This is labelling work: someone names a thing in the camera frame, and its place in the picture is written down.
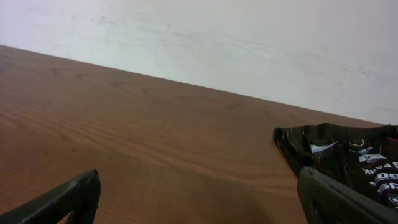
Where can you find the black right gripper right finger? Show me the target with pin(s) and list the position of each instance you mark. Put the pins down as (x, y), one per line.
(325, 200)

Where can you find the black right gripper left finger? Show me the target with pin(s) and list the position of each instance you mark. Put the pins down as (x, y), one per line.
(77, 199)

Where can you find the black printed jersey shirt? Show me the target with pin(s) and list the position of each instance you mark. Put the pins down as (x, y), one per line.
(363, 159)

